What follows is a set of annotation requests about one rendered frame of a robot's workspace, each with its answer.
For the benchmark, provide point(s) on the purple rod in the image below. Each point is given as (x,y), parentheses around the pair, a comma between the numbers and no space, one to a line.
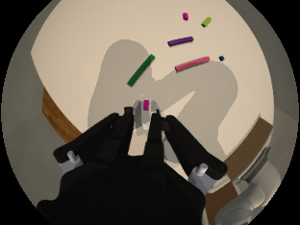
(180,40)

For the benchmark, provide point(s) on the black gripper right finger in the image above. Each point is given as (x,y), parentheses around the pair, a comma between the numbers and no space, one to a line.
(202,168)

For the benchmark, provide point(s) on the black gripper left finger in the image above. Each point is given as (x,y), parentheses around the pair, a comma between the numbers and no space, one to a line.
(85,147)

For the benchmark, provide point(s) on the pink rod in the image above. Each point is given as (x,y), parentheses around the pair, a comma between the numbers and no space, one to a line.
(188,64)

